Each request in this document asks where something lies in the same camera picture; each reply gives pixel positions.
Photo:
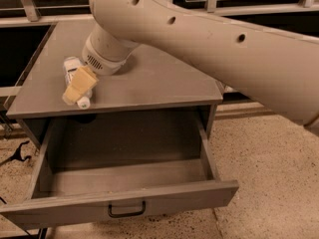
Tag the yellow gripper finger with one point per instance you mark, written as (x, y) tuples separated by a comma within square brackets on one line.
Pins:
[(84, 80)]

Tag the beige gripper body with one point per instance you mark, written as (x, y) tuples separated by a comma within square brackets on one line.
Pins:
[(100, 63)]

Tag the clear plastic water bottle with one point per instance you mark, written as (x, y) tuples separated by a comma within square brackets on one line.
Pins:
[(70, 66)]

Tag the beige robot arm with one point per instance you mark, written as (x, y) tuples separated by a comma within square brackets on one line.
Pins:
[(277, 68)]

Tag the open grey top drawer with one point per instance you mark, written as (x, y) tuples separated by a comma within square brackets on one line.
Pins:
[(85, 164)]

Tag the grey metal cabinet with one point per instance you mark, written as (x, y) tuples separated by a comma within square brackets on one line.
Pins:
[(150, 79)]

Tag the black drawer handle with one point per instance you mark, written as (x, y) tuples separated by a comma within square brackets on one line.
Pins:
[(117, 211)]

